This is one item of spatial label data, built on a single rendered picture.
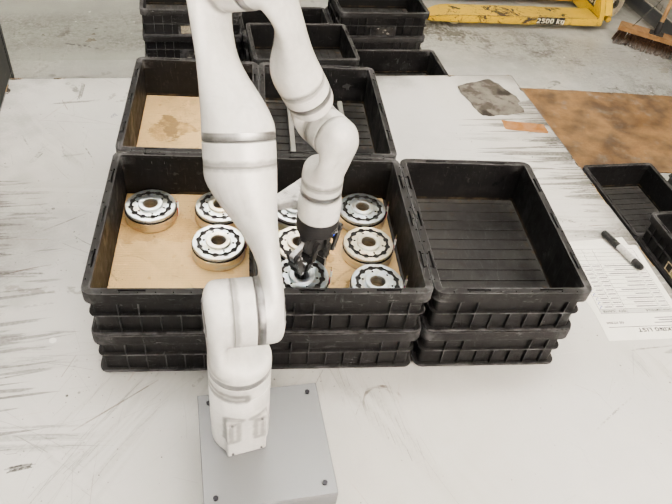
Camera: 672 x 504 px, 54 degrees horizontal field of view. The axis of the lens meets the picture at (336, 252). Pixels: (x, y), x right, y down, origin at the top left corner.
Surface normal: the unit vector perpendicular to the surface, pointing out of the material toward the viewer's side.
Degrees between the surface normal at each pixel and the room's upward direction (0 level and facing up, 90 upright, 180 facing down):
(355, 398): 0
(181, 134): 0
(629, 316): 0
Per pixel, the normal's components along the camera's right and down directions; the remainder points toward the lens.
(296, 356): 0.10, 0.69
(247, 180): 0.31, 0.27
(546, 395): 0.11, -0.72
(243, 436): 0.33, 0.68
